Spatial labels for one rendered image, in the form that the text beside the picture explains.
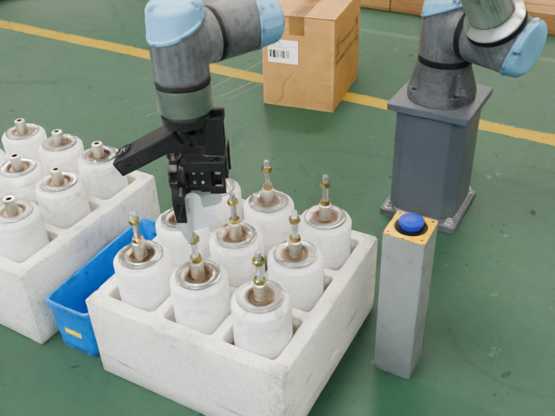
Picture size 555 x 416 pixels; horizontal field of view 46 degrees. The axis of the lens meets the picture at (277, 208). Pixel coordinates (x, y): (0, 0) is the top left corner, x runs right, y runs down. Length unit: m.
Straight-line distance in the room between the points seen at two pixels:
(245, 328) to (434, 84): 0.71
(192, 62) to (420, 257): 0.47
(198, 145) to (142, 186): 0.55
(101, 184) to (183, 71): 0.63
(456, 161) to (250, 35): 0.76
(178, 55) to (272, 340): 0.46
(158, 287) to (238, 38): 0.47
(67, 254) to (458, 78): 0.89
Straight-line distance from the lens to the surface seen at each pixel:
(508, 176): 1.86
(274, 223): 1.22
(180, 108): 0.89
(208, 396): 1.17
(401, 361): 1.24
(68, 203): 1.38
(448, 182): 1.56
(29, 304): 1.34
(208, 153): 0.94
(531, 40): 1.36
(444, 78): 1.47
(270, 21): 0.92
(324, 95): 2.10
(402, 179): 1.59
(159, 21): 0.85
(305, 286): 1.11
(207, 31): 0.87
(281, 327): 1.04
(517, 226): 1.67
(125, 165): 0.97
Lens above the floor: 0.95
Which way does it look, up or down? 35 degrees down
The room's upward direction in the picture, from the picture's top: 2 degrees counter-clockwise
